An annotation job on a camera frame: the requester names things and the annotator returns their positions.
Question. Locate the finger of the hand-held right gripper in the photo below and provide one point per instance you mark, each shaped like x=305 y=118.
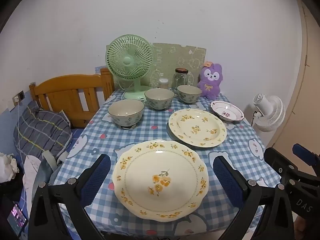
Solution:
x=275 y=160
x=303 y=152

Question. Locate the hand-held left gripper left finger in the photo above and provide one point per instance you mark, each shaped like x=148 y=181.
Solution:
x=96 y=177

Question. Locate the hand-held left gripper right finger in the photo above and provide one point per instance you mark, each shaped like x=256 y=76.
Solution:
x=228 y=180

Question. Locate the round yellow floral plate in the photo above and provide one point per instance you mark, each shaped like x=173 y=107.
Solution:
x=197 y=128

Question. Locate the scalloped yellow floral plate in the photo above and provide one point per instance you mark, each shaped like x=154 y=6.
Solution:
x=160 y=180

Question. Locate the small white red-patterned plate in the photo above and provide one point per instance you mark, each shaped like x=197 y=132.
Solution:
x=226 y=111

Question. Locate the green floral ceramic bowl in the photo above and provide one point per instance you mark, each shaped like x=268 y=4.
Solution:
x=126 y=113
x=189 y=94
x=159 y=100

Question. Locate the blue checked tablecloth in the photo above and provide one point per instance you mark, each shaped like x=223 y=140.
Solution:
x=105 y=140

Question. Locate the white clip fan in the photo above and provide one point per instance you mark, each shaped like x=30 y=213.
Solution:
x=270 y=112

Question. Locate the blue denim garment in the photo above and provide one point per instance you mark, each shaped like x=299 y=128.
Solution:
x=47 y=170

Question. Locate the white garment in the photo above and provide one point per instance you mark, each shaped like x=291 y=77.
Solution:
x=31 y=172

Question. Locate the grey plaid pillow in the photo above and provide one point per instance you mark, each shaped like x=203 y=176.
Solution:
x=42 y=132

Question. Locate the white crumpled cloth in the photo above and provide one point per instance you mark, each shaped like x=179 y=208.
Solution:
x=7 y=167

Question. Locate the smartphone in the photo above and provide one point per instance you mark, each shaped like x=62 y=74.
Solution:
x=17 y=218

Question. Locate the wooden bed headboard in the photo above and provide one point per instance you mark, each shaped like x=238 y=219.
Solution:
x=67 y=92

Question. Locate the purple plush toy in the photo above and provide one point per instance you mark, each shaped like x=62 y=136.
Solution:
x=210 y=85

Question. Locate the glass jar with black lid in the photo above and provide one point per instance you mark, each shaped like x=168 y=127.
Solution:
x=180 y=79

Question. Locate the cotton swab container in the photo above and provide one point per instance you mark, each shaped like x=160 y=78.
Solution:
x=163 y=83

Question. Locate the green desk fan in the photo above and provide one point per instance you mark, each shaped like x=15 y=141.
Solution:
x=128 y=61

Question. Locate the green patterned mat board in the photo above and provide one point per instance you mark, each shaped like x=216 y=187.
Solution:
x=180 y=55

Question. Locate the wall socket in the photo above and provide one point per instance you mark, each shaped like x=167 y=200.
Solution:
x=20 y=97

